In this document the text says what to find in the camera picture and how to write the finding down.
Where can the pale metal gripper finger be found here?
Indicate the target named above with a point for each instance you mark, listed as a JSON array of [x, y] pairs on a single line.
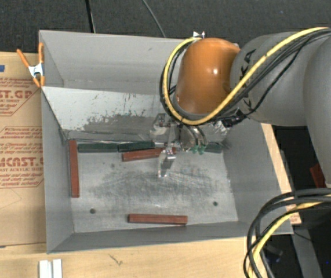
[[170, 156], [161, 166]]

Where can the brown cardboard board, red print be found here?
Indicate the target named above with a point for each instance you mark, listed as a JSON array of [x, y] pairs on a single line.
[[11, 161]]

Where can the dark green flat block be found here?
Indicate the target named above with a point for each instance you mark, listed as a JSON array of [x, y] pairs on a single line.
[[136, 146], [97, 147]]

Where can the grey metal bin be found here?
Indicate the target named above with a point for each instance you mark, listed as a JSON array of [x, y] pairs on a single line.
[[142, 184]]

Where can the red-brown flat block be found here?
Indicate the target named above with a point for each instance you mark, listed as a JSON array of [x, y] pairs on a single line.
[[74, 169], [157, 219], [142, 154]]

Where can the black cylinder on white bracket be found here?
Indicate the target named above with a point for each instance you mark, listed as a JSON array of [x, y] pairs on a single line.
[[232, 121]]

